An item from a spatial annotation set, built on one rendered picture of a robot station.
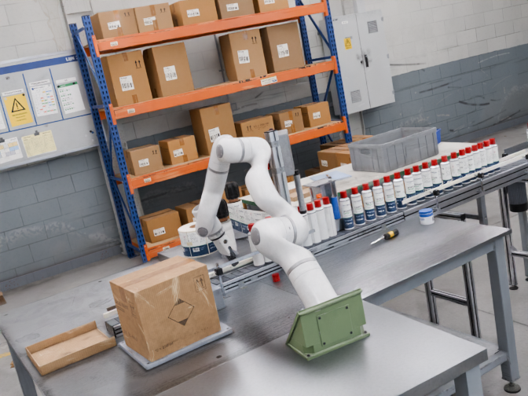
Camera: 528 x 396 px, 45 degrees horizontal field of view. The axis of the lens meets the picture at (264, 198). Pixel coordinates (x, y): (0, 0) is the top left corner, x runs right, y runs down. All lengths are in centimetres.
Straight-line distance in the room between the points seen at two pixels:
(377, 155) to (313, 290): 276
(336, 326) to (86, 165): 530
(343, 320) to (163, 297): 65
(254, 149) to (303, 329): 78
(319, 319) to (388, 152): 288
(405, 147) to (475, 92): 529
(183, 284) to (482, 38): 846
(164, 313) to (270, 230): 49
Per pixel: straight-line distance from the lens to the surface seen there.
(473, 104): 1018
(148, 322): 236
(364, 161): 503
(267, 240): 232
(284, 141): 286
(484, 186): 396
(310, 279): 226
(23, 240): 716
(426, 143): 517
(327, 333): 220
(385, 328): 233
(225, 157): 251
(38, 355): 284
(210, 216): 276
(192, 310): 242
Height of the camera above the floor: 183
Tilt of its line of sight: 12 degrees down
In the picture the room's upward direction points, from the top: 11 degrees counter-clockwise
